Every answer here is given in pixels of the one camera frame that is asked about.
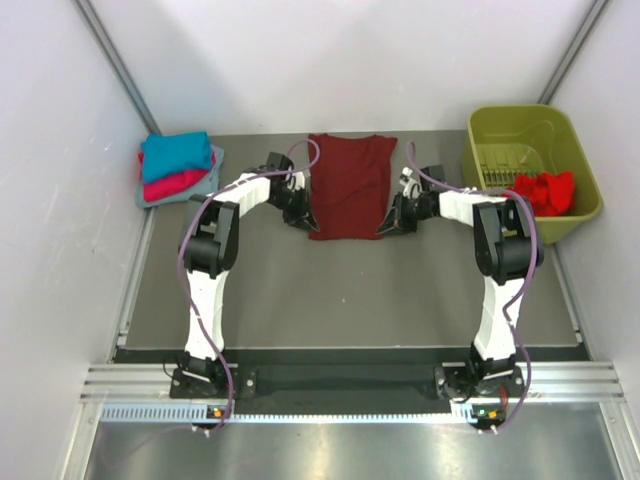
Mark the light blue folded shirt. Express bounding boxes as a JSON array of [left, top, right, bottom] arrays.
[[135, 145, 225, 209]]

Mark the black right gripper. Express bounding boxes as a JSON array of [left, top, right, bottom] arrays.
[[377, 192, 433, 237]]

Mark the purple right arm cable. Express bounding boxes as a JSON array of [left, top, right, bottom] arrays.
[[406, 140, 546, 434]]

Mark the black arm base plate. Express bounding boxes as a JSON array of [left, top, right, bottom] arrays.
[[170, 364, 524, 408]]

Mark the slotted cable duct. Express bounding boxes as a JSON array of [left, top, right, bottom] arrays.
[[99, 402, 506, 424]]

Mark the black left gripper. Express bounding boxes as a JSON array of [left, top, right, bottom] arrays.
[[268, 186, 318, 233]]

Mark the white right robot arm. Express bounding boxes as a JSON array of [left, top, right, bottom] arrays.
[[377, 165, 544, 403]]

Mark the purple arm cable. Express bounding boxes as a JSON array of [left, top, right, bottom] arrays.
[[406, 140, 546, 434], [176, 138, 323, 434]]

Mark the teal folded shirt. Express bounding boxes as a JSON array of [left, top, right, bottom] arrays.
[[141, 131, 213, 183]]

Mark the olive green plastic bin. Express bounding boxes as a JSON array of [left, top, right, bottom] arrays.
[[461, 104, 603, 244]]

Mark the aluminium frame rail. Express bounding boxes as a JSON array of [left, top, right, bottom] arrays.
[[80, 361, 624, 402]]

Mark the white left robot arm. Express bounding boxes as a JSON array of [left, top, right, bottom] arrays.
[[172, 152, 319, 398]]

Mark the bright red crumpled shirt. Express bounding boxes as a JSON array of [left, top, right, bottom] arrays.
[[511, 172, 576, 217]]

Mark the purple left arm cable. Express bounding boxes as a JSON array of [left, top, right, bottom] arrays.
[[176, 138, 323, 434]]

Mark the dark red t shirt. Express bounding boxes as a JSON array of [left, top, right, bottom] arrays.
[[309, 134, 398, 241]]

